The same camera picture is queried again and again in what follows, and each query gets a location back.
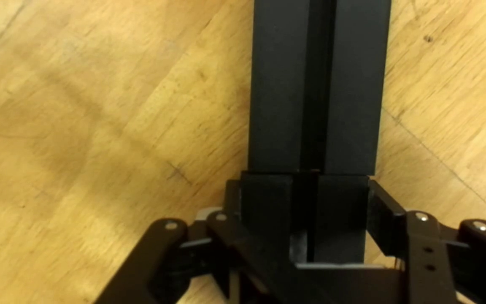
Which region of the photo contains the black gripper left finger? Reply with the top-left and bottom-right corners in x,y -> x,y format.
206,177 -> 289,304

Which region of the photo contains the long black grooved pad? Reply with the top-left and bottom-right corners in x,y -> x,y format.
249,0 -> 394,176

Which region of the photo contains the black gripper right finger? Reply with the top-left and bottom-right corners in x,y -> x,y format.
368,181 -> 458,304

